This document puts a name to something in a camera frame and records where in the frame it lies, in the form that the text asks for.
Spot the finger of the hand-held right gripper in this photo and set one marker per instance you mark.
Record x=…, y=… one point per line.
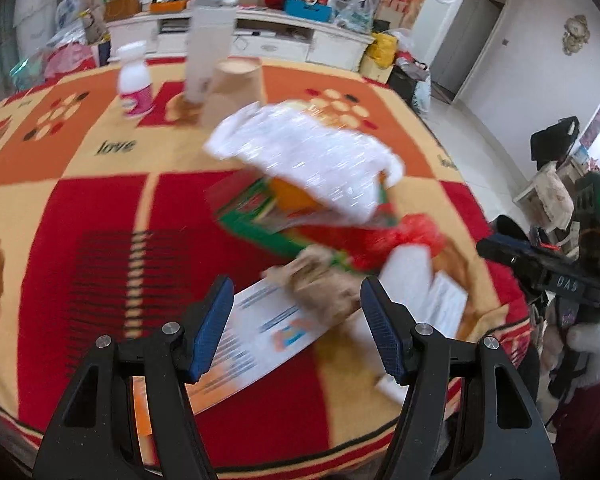
x=512, y=227
x=505, y=254

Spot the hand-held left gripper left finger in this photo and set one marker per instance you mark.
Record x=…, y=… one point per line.
x=211, y=327

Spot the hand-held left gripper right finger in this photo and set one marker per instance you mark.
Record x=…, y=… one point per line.
x=382, y=327

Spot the printed white leaflet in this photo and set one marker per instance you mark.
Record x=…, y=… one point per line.
x=267, y=332

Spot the brown paper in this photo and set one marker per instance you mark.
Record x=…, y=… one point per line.
x=322, y=290

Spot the red plastic bag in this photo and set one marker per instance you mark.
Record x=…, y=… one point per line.
x=405, y=240

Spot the white plastic bag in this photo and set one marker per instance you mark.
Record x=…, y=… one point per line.
x=300, y=155

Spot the person's right forearm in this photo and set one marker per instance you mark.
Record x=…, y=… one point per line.
x=597, y=350

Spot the chair with beige cushion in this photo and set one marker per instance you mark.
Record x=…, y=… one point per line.
x=550, y=192

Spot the chair with black cloth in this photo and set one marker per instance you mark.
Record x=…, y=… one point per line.
x=555, y=137

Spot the doorway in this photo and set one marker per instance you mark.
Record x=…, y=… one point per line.
x=472, y=50

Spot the black bag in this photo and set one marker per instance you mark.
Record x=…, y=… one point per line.
x=405, y=80

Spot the red and orange patterned tablecloth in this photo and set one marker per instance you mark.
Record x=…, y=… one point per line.
x=80, y=200

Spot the yellow bag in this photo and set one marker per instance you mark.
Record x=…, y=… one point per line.
x=380, y=52

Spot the brown paper cup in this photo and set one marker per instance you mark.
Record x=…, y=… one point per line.
x=235, y=85

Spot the white pill bottle pink label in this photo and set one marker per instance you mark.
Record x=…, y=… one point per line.
x=136, y=85

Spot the clear plastic bag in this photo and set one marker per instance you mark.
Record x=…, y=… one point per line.
x=355, y=12

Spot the white thermos bottle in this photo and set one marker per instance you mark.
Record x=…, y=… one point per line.
x=205, y=45

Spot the blue basket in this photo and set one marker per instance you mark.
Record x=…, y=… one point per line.
x=307, y=9

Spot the pink plastic bag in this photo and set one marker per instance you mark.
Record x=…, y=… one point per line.
x=70, y=62

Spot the white TV cabinet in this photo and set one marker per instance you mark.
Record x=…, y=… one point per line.
x=280, y=35

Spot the orange box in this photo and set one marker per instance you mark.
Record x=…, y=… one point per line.
x=169, y=6

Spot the brown cardboard box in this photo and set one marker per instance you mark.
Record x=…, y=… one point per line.
x=123, y=7

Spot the ornate wall clock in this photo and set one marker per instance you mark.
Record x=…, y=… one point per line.
x=576, y=34

